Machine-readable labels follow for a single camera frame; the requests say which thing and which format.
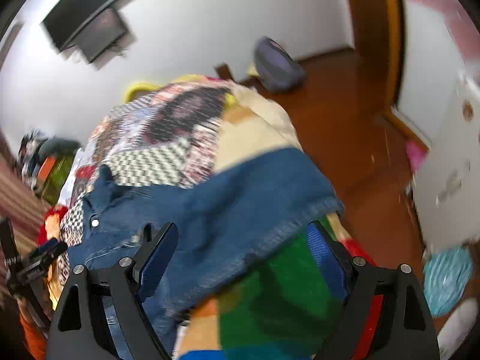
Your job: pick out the teal striped cloth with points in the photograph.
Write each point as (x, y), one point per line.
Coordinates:
(446, 275)

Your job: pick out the patchwork patterned bedspread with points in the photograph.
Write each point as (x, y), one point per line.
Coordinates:
(167, 137)

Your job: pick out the white wardrobe door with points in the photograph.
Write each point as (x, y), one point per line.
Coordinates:
(446, 189)

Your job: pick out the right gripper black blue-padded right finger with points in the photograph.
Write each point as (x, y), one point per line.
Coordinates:
(384, 312)

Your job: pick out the blue denim jacket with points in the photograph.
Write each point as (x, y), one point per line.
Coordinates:
(247, 211)

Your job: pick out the orange sleeve forearm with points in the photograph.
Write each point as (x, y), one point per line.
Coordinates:
(35, 340)

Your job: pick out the colourful fleece blanket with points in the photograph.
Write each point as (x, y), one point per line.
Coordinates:
(280, 307)

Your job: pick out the brown wooden door frame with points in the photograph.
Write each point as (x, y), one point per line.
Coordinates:
(379, 38)

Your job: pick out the pile of clothes and boxes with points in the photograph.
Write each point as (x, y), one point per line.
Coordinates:
(45, 162)

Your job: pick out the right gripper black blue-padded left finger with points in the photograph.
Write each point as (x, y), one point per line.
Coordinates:
(80, 330)

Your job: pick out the black wall television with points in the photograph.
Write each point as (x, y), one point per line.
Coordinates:
(91, 26)

